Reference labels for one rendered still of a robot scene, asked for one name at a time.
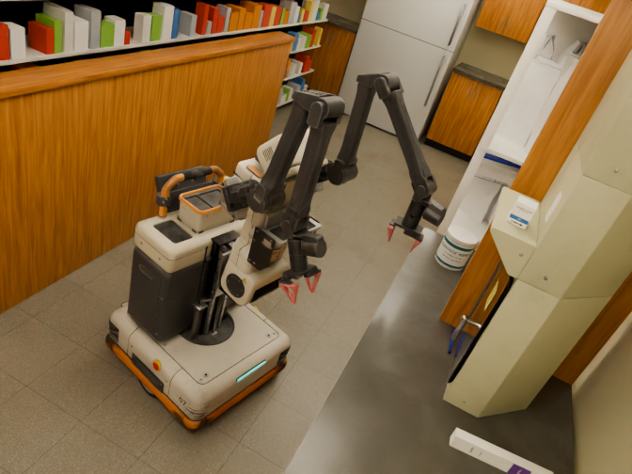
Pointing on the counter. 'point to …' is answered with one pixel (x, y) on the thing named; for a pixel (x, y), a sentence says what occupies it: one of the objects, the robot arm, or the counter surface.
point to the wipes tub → (455, 247)
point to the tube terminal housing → (550, 294)
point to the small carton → (522, 212)
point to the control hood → (511, 238)
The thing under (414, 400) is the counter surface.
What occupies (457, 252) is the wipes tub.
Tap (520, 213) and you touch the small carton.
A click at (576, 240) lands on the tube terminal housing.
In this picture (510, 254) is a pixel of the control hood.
